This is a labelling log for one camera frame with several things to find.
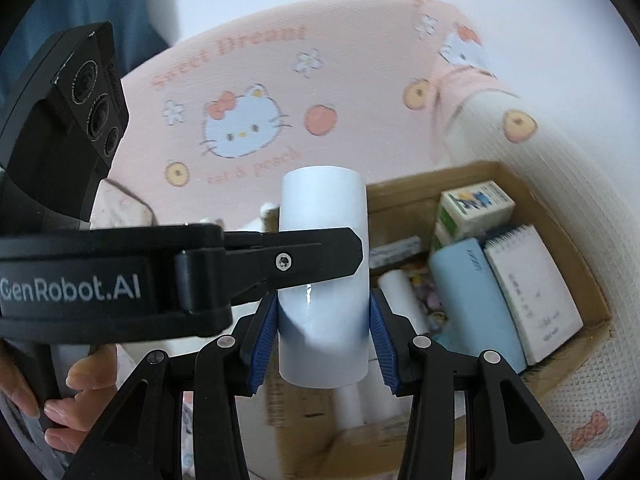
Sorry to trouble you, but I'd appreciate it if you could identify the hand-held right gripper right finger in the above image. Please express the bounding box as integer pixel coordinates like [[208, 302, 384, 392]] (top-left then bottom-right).
[[369, 289, 586, 480]]

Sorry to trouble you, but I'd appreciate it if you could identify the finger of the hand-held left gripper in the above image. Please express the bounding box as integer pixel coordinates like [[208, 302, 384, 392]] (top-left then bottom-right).
[[175, 226, 364, 309]]

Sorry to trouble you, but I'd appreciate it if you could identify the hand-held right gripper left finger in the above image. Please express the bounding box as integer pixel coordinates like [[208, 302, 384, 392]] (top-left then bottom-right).
[[62, 290, 281, 480]]

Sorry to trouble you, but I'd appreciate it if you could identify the cardboard box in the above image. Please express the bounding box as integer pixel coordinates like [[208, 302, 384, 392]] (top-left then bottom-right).
[[260, 160, 613, 476]]

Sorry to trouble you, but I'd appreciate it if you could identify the person's left hand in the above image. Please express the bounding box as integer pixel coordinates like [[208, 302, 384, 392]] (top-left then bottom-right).
[[44, 345, 119, 457]]

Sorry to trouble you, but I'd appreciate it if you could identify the colourful snack packet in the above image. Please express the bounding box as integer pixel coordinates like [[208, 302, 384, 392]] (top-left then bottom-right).
[[407, 270, 451, 333]]

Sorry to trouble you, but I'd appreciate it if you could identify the small white labelled box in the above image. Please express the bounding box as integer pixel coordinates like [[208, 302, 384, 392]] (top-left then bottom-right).
[[369, 235, 422, 268]]

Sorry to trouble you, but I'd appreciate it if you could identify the light blue box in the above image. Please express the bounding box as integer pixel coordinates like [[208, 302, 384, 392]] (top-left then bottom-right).
[[429, 239, 527, 373]]

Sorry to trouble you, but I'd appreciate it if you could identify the white spiral notepad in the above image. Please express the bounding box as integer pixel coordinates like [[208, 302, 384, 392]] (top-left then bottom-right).
[[482, 225, 585, 366]]

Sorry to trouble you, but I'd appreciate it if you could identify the green and white carton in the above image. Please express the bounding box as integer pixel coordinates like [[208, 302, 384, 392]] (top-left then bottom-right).
[[434, 182, 516, 248]]

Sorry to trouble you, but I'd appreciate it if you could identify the pink cat print blanket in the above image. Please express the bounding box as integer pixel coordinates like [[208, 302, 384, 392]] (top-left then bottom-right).
[[92, 0, 640, 466]]

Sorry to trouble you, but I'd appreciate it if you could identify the dark blue cloth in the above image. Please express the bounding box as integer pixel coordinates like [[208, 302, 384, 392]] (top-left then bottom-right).
[[0, 0, 178, 111]]

